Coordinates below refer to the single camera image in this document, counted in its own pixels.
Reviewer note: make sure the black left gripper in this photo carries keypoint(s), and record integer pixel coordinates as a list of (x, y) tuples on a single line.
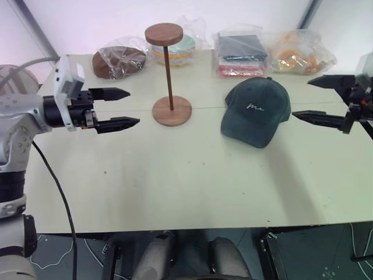
[(83, 112)]

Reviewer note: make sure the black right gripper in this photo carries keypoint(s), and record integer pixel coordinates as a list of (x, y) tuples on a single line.
[(361, 102)]

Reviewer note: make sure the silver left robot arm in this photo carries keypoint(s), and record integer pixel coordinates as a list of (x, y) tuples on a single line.
[(17, 116)]

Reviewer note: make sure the wooden hat stand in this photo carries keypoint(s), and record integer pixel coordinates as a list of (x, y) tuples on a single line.
[(172, 116)]

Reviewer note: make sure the bag of brown items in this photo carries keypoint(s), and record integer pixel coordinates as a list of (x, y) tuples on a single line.
[(116, 43)]

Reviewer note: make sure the orange items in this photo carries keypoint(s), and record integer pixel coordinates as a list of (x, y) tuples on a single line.
[(294, 59)]

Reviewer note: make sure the clear bag with orange items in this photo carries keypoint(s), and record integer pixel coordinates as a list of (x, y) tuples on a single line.
[(317, 41)]

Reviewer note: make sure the dark green baseball cap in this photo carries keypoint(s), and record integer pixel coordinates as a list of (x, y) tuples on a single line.
[(256, 122)]

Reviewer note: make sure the red folded cloth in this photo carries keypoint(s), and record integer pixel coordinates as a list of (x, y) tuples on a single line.
[(239, 71)]

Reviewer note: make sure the dark grey folded cloth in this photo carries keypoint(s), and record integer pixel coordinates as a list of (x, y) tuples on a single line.
[(242, 48)]

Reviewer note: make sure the clear bag with folded cloths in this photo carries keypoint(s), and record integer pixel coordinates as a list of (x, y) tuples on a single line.
[(242, 30)]

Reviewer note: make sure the bagged stack of colourful discs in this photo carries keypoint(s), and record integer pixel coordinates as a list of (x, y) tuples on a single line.
[(198, 32)]

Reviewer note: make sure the grey rounded shape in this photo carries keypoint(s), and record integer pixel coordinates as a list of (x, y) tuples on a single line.
[(154, 256), (227, 259)]

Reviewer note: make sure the black table leg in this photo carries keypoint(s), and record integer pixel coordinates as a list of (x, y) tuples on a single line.
[(112, 262), (275, 259)]

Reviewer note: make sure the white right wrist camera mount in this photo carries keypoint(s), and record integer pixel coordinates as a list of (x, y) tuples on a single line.
[(365, 67)]

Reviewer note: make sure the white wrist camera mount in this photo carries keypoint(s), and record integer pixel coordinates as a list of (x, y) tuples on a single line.
[(365, 67), (64, 81)]

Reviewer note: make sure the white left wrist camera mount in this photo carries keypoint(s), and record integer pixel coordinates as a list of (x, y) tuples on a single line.
[(64, 81)]

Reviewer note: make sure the grey diagonal frame bar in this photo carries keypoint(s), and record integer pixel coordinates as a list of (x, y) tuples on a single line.
[(40, 29), (310, 13)]

